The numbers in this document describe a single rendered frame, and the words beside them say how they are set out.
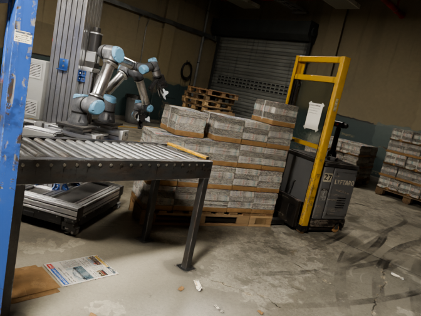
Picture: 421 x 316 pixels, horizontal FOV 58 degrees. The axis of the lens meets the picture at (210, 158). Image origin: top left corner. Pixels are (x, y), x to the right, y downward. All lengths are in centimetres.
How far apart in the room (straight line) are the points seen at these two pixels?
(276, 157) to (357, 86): 630
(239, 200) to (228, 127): 75
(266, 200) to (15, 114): 290
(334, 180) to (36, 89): 303
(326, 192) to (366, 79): 597
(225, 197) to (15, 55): 259
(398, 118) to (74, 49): 769
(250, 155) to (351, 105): 647
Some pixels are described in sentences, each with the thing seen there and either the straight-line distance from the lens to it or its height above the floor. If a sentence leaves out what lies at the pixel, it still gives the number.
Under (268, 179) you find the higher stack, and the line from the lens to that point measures 395.
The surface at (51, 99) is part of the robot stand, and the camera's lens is 337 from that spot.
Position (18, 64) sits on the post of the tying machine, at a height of 122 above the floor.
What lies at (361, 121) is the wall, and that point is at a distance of 987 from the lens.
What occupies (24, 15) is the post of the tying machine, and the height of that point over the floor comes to 139.
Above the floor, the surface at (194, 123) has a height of 96.
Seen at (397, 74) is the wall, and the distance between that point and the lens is 976.
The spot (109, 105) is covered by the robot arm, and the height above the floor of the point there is 97.
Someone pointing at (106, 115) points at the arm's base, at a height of 88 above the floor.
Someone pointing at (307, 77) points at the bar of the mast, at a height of 162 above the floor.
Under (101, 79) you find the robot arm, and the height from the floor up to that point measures 119.
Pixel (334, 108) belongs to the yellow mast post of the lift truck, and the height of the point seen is 134.
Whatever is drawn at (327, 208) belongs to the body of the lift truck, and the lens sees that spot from 440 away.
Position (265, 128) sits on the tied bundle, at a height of 102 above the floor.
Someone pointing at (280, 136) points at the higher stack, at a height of 97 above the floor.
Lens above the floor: 126
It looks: 10 degrees down
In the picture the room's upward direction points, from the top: 12 degrees clockwise
